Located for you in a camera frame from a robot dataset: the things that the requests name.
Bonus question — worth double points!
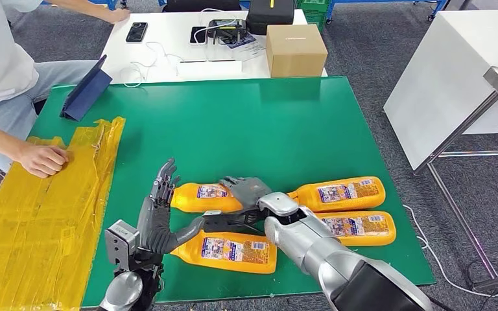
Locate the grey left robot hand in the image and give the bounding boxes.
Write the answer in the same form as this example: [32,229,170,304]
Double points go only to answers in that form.
[136,157,206,255]

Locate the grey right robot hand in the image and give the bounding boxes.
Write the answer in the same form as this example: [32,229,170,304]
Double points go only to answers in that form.
[219,176,272,211]

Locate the orange detergent bottle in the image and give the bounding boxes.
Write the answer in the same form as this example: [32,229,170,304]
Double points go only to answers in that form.
[315,211,397,248]
[171,182,244,214]
[171,229,278,275]
[287,176,387,214]

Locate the black phone with white cable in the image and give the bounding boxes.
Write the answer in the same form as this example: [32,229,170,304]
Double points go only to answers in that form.
[189,26,209,45]

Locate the green table mat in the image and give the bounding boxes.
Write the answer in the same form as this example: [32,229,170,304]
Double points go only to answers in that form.
[29,76,437,308]

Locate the yellow taped cardboard sheet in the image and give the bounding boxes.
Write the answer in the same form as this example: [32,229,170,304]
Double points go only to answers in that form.
[0,117,126,311]

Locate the flat white box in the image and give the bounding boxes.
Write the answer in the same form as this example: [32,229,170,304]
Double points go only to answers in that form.
[176,59,244,82]

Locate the person's right hand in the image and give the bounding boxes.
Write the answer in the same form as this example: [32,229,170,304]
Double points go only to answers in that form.
[17,144,69,179]

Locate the person's hand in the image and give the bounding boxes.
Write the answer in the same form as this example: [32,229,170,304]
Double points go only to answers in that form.
[104,7,131,24]
[17,144,69,179]

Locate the brown cardboard box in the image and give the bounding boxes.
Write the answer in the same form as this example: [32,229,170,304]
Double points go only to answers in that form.
[266,23,329,78]

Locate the printed blue leaflet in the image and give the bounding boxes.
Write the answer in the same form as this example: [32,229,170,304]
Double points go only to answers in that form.
[223,32,257,50]

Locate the tablet in blue case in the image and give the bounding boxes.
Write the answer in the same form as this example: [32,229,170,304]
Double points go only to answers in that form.
[60,54,113,122]

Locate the black handheld device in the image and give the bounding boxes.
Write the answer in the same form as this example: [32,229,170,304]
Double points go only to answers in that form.
[207,19,248,45]

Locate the black hard case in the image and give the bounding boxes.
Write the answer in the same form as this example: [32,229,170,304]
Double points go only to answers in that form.
[245,0,296,36]

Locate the white desk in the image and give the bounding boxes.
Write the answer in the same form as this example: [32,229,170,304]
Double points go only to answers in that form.
[101,8,329,86]

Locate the green plastic crate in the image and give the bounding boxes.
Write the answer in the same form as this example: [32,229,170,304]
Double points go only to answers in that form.
[295,0,331,32]

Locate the person's left hand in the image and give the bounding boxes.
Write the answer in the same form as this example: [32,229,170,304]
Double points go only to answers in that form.
[104,7,131,24]

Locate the white side table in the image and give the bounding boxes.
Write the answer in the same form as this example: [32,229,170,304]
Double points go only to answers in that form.
[383,9,498,172]

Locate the thin white looped cable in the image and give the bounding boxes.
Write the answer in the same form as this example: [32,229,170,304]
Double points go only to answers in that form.
[120,41,185,89]

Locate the white phone charging cable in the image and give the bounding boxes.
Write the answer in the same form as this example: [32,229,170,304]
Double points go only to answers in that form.
[193,7,238,44]

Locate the white floor cable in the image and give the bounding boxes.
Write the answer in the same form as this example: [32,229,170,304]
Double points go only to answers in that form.
[403,203,498,298]

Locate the black phone with round camera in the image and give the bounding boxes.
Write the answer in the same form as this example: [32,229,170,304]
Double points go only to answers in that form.
[125,21,149,43]

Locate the blue metal cart frame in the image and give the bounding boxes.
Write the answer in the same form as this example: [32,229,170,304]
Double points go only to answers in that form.
[326,0,451,22]
[40,0,127,10]

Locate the black floor cable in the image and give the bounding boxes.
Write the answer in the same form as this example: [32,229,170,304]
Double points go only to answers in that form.
[466,257,498,297]

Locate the metal table frame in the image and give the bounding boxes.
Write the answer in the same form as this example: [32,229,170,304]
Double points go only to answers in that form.
[414,91,498,293]

